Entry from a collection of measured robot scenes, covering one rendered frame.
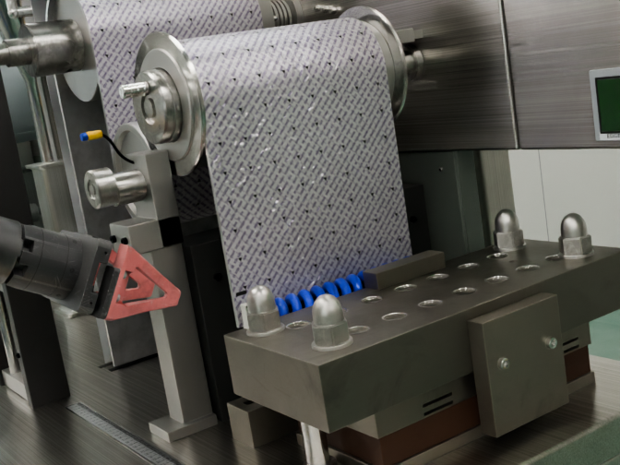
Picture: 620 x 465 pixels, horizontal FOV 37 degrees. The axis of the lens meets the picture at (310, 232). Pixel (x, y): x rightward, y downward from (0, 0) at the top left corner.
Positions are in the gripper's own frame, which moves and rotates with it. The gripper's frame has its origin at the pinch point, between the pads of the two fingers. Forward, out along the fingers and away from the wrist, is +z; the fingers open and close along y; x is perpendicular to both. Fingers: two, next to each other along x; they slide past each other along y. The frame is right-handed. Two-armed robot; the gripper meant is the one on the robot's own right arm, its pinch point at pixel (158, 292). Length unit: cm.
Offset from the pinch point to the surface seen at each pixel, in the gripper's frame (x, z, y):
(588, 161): 92, 259, -178
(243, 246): 6.6, 7.7, -0.1
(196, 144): 14.9, 0.2, -1.3
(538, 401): -0.2, 30.6, 21.8
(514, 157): 93, 258, -220
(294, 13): 41, 22, -29
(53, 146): 17, 11, -77
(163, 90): 19.0, -3.9, -3.2
